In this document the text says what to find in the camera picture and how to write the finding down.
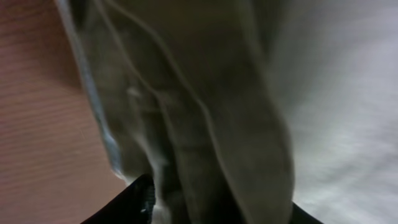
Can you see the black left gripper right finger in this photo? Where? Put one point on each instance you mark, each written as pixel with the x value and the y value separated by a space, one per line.
pixel 299 216

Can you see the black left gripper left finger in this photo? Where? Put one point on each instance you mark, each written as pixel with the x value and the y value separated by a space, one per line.
pixel 134 205

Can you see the khaki shorts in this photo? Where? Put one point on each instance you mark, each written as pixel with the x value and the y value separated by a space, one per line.
pixel 238 109

